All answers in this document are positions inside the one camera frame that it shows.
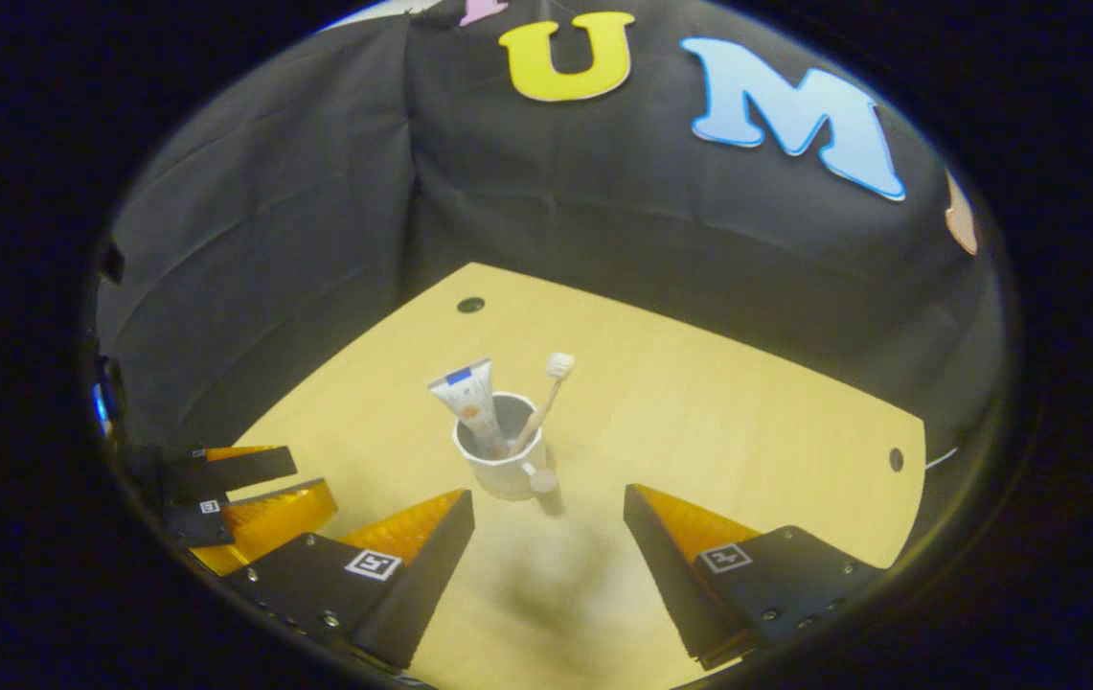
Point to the black backdrop cloth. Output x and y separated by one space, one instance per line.
603 211

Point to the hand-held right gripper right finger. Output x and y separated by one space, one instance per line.
666 585

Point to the white toothpaste tube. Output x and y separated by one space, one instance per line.
469 398

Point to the wooden toothbrush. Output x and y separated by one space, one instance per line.
560 364

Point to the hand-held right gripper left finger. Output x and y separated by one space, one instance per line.
426 585

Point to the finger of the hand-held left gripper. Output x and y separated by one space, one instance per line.
192 522
239 468

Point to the light wooden desktop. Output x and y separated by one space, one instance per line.
699 412

